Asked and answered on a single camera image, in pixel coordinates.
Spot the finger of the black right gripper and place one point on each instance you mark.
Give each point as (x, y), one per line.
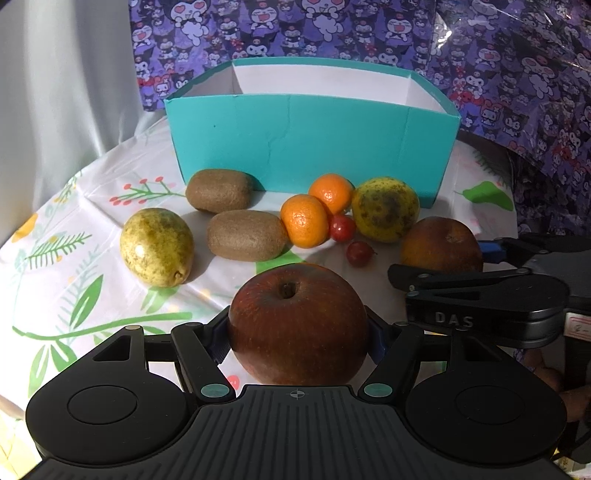
(408, 279)

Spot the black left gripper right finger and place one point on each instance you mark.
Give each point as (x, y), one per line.
(399, 351)

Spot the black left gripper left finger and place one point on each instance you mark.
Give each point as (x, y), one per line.
(195, 350)

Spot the dark red apple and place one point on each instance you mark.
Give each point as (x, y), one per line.
(442, 245)

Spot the red cherry tomato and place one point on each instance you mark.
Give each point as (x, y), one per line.
(342, 228)
(359, 254)

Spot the spotted yellow pear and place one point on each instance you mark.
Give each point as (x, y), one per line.
(385, 209)

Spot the large red apple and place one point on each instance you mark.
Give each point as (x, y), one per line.
(298, 324)

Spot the yellow green pear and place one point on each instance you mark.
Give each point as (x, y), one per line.
(157, 246)

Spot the orange mandarin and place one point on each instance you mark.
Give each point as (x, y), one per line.
(335, 191)
(306, 220)

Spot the orange mandarin front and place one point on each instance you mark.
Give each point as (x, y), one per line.
(306, 220)

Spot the brown kiwi front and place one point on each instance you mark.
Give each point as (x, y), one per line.
(246, 235)

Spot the brown kiwi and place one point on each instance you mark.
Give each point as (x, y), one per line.
(219, 190)
(246, 235)

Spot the floral white tablecloth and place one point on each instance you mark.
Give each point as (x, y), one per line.
(65, 288)

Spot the teal cardboard box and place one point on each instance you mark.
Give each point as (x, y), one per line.
(286, 121)

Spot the purple cartoon print sheet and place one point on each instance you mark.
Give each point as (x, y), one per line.
(517, 71)

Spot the white curtain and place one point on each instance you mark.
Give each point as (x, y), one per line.
(68, 95)

